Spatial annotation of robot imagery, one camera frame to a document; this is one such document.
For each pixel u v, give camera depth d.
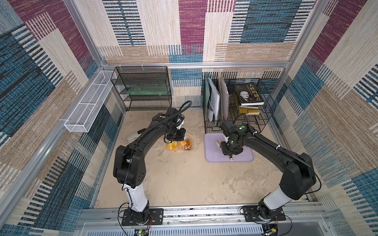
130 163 0.50
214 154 0.96
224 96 0.97
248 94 0.98
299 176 0.43
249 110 0.91
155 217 0.73
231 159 0.77
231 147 0.70
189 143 0.96
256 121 1.12
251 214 0.73
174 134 0.76
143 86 1.08
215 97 0.89
